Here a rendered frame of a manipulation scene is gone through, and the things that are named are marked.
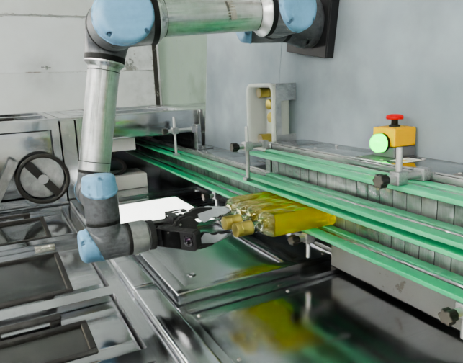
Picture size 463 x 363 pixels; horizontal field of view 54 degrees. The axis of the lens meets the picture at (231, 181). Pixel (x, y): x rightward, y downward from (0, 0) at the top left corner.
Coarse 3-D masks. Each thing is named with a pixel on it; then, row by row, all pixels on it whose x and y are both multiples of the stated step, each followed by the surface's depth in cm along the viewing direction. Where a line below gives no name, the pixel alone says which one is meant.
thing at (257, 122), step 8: (248, 88) 158; (256, 88) 159; (272, 88) 145; (248, 96) 159; (256, 96) 160; (272, 96) 145; (248, 104) 160; (256, 104) 161; (264, 104) 162; (272, 104) 146; (248, 112) 160; (256, 112) 161; (264, 112) 163; (272, 112) 146; (248, 120) 161; (256, 120) 162; (264, 120) 163; (272, 120) 147; (248, 128) 161; (256, 128) 162; (264, 128) 164; (272, 128) 147; (248, 136) 162; (256, 136) 163; (272, 136) 148
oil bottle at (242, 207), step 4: (272, 196) 128; (276, 196) 128; (280, 196) 128; (248, 200) 124; (252, 200) 124; (256, 200) 124; (260, 200) 124; (264, 200) 124; (268, 200) 124; (272, 200) 124; (276, 200) 124; (240, 204) 122; (244, 204) 121; (248, 204) 121; (252, 204) 121; (236, 208) 122; (240, 208) 120; (244, 208) 120; (240, 212) 120; (244, 212) 120
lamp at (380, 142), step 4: (372, 136) 107; (376, 136) 106; (380, 136) 105; (384, 136) 106; (372, 140) 107; (376, 140) 106; (380, 140) 105; (384, 140) 105; (388, 140) 106; (372, 144) 107; (376, 144) 106; (380, 144) 105; (384, 144) 105; (388, 144) 106; (372, 148) 107; (376, 148) 106; (380, 148) 106; (384, 148) 106; (388, 148) 106; (376, 152) 107; (380, 152) 108
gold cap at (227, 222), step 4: (228, 216) 113; (232, 216) 113; (236, 216) 114; (240, 216) 114; (224, 220) 113; (228, 220) 112; (232, 220) 112; (236, 220) 113; (240, 220) 113; (224, 224) 113; (228, 224) 112; (232, 224) 112; (224, 228) 114; (228, 228) 113
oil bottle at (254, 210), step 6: (258, 204) 119; (264, 204) 119; (270, 204) 119; (276, 204) 119; (282, 204) 118; (288, 204) 118; (294, 204) 119; (246, 210) 117; (252, 210) 115; (258, 210) 115; (252, 216) 115
